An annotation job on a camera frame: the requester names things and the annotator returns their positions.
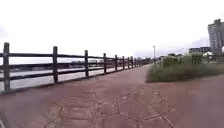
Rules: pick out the dark wooden rail fence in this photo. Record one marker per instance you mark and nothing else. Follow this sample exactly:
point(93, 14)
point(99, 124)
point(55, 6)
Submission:
point(55, 65)

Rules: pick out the green bush patch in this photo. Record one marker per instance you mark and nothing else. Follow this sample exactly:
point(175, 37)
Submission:
point(183, 70)

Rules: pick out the tall grey building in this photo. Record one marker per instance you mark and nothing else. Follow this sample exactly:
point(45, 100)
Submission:
point(216, 35)

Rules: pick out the water surface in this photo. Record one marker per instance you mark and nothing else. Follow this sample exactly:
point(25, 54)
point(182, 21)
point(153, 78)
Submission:
point(40, 80)

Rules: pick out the thin pole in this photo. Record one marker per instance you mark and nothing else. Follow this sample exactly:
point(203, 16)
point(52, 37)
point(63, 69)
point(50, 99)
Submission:
point(154, 53)

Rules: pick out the red and grey paved path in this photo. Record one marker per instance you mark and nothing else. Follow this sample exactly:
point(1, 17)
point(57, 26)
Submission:
point(113, 100)

